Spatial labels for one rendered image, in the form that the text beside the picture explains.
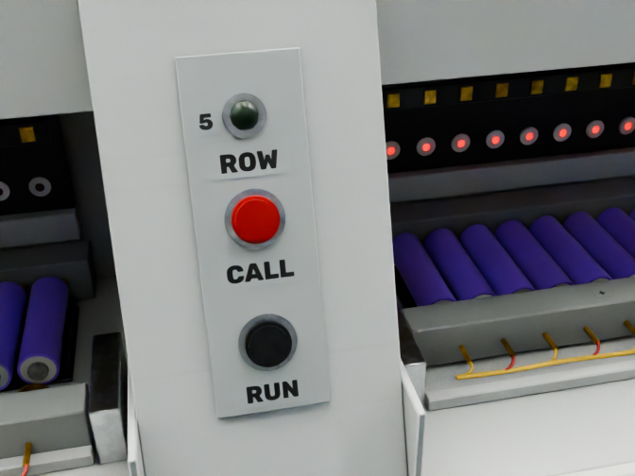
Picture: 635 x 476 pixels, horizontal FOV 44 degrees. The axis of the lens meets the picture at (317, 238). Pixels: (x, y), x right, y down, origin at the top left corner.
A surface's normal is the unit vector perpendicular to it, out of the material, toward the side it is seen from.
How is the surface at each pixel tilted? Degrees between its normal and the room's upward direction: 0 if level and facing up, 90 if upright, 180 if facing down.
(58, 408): 20
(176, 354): 90
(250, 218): 90
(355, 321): 90
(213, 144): 90
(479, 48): 110
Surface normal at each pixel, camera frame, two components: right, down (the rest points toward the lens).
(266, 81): 0.18, 0.18
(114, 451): 0.20, 0.50
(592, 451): -0.02, -0.85
